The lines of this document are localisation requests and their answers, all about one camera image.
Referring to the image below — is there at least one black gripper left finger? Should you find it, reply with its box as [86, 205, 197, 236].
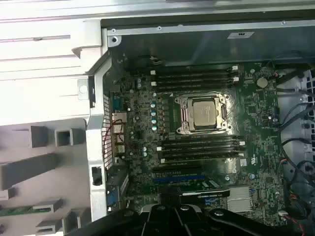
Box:
[71, 205, 183, 236]

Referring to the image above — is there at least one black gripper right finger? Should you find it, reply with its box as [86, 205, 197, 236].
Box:
[175, 205, 281, 236]

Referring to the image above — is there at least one green RAM stick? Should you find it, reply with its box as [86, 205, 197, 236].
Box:
[0, 206, 54, 217]

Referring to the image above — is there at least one RAM slot with white clips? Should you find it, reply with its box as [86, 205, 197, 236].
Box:
[156, 140, 245, 152]
[150, 65, 239, 76]
[151, 76, 240, 87]
[159, 151, 245, 164]

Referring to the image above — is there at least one black graphics card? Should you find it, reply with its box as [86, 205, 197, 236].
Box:
[181, 178, 231, 200]

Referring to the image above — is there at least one blue expansion slot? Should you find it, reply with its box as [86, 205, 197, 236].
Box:
[152, 174, 206, 180]

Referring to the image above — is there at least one blue VGA port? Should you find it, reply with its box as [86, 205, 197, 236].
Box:
[108, 193, 121, 209]

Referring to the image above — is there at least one black expansion slot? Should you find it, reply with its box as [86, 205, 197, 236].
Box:
[152, 166, 203, 173]

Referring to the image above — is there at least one silver finned heatsink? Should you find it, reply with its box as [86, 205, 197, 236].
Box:
[226, 186, 252, 212]

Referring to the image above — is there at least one silver metal PC case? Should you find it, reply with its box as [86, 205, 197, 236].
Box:
[71, 0, 315, 236]

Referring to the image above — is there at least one metal socket cover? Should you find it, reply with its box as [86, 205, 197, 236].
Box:
[174, 92, 234, 136]

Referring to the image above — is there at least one silver CPU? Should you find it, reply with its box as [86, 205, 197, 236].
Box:
[192, 99, 222, 131]

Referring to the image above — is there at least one green motherboard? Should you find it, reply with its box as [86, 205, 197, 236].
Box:
[108, 58, 287, 223]

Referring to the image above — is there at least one grey parts rack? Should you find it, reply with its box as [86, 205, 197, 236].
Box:
[0, 117, 92, 236]

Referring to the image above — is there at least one perforated metal disk bay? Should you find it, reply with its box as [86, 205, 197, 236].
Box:
[299, 68, 315, 153]

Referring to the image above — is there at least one white case label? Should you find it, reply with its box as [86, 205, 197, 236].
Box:
[227, 31, 256, 39]

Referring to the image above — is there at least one black cable bundle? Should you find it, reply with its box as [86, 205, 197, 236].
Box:
[270, 58, 315, 236]

